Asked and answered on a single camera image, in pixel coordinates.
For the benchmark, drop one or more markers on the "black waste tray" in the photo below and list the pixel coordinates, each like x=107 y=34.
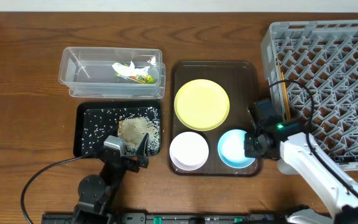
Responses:
x=79 y=124

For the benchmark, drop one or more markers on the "dark brown serving tray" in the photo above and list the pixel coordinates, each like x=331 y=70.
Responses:
x=239 y=80

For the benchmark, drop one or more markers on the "spilled rice pile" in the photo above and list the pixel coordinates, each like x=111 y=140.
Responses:
x=129 y=124

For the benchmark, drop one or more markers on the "green orange snack wrapper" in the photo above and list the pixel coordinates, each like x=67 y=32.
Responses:
x=143 y=79

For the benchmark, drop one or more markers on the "white bowl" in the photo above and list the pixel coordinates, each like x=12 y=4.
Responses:
x=189 y=151

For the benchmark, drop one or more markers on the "light blue bowl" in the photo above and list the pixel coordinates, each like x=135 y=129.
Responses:
x=231 y=149

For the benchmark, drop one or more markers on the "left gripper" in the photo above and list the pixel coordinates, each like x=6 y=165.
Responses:
x=127 y=161

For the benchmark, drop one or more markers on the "white tissue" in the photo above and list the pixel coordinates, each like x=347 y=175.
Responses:
x=129 y=70

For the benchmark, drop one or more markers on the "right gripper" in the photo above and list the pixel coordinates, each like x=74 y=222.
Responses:
x=253 y=146

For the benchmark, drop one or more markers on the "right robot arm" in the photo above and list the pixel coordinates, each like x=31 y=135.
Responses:
x=288 y=142

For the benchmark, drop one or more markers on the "grey plastic dishwasher rack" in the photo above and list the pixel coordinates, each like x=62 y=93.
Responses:
x=319 y=60

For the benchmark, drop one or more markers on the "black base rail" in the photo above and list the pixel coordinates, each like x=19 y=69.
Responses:
x=143 y=218

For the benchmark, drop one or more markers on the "clear plastic bin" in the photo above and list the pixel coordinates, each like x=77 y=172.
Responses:
x=88 y=72

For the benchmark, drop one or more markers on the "yellow plate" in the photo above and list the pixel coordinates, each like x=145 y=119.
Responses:
x=201 y=105

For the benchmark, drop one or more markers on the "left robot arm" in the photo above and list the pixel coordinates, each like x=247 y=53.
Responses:
x=96 y=192

